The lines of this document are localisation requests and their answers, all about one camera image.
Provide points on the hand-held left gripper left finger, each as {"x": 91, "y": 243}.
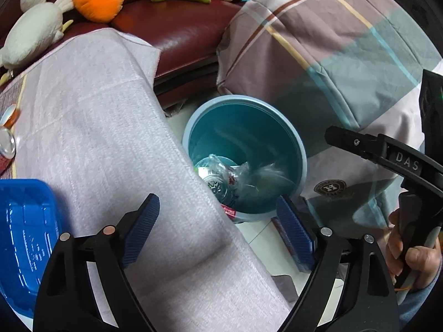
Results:
{"x": 142, "y": 228}

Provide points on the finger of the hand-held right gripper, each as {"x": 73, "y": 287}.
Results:
{"x": 367, "y": 145}

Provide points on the blue plastic tray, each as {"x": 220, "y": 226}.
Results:
{"x": 24, "y": 231}

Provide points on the grey tablecloth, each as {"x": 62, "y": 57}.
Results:
{"x": 103, "y": 128}

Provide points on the maroon leather sofa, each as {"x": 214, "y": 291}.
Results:
{"x": 187, "y": 31}

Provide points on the clear plastic bottle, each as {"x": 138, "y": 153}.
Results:
{"x": 216, "y": 179}

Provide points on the white duck plush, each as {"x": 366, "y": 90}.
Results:
{"x": 31, "y": 31}

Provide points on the plaid quilt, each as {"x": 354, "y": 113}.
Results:
{"x": 311, "y": 41}

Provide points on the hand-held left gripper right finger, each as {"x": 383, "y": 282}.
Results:
{"x": 294, "y": 231}

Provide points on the person's right hand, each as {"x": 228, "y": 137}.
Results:
{"x": 420, "y": 266}

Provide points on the person's right forearm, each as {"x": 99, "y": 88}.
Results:
{"x": 415, "y": 302}

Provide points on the crumpled clear plastic wrap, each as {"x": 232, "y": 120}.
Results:
{"x": 264, "y": 179}

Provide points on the blue round trash bin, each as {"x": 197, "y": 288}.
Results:
{"x": 242, "y": 135}

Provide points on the red drink can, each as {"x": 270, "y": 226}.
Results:
{"x": 6, "y": 152}

